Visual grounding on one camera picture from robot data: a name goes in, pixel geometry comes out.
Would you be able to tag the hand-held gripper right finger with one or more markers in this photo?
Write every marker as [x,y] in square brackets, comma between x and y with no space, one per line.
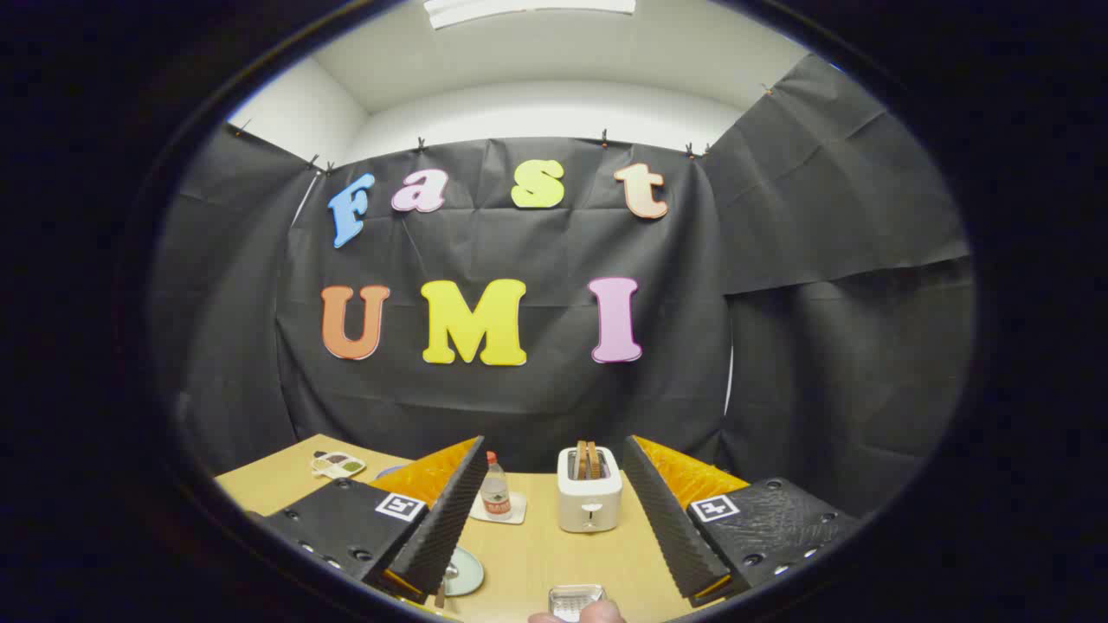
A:
[666,523]

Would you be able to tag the ceiling light panel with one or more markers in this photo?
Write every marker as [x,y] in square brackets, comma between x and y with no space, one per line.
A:
[528,7]

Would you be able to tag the white toaster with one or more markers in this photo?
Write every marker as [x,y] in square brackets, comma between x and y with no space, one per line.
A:
[589,506]

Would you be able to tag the light green plate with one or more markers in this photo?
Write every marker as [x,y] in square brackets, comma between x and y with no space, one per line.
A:
[470,573]

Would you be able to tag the clear plastic drain basket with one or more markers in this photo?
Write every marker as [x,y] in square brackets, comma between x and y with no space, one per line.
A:
[576,599]

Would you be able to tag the white square coaster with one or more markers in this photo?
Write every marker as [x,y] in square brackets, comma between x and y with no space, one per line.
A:
[517,512]

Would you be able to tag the clear water bottle red label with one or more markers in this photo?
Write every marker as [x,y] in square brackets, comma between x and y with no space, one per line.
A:
[495,489]

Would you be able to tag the white divided sauce dish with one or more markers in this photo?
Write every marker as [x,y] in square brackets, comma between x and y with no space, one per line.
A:
[339,465]

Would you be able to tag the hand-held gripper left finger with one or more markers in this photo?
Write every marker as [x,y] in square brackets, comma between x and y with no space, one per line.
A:
[450,519]

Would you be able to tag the blue oval plate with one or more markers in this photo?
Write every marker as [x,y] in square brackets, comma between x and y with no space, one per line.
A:
[389,471]

